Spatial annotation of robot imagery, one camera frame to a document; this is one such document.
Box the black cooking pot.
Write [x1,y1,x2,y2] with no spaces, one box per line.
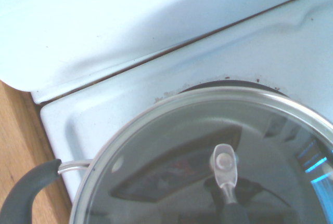
[0,158,95,224]

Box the glass pot lid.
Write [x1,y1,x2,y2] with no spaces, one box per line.
[68,87,333,224]

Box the white electric stove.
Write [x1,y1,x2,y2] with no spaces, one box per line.
[0,0,333,224]

